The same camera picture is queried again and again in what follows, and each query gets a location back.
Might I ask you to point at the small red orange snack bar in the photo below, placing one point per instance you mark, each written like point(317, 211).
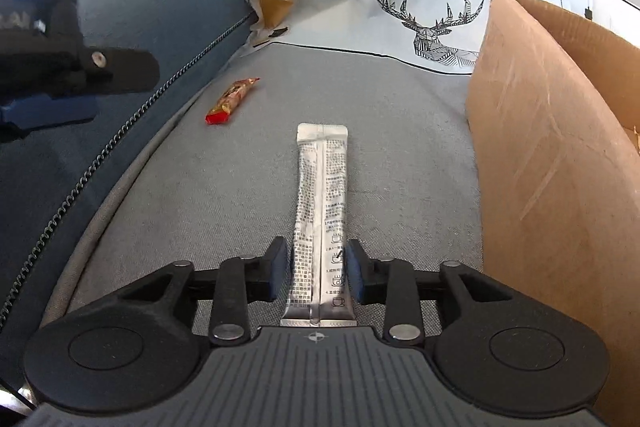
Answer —
point(232, 99)

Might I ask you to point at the grey deer print sheet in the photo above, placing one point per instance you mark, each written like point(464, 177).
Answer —
point(400, 132)

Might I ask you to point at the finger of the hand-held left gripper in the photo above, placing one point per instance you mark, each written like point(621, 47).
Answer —
point(55, 113)
point(125, 72)

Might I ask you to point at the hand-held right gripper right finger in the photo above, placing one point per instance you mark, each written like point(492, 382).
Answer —
point(356, 272)

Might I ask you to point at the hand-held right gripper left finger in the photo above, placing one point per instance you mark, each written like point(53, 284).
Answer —
point(279, 269)

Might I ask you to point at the silver stick sachet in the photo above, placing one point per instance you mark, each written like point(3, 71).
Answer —
point(325, 187)

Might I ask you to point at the brown cardboard box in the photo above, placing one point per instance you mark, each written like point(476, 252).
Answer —
point(525, 157)

